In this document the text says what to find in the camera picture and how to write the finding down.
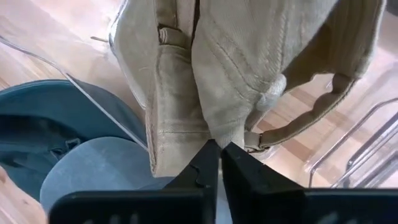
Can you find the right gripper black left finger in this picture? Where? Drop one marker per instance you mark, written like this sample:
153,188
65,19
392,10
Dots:
192,199

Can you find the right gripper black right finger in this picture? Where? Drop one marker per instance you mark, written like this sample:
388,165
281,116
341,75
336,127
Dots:
258,193

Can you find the denim blue cap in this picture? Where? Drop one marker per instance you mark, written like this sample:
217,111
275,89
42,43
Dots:
102,165

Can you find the beige cap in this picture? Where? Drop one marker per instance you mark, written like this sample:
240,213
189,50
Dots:
242,62
174,93

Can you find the dark navy cap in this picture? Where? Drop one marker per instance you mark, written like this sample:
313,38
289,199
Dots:
37,102

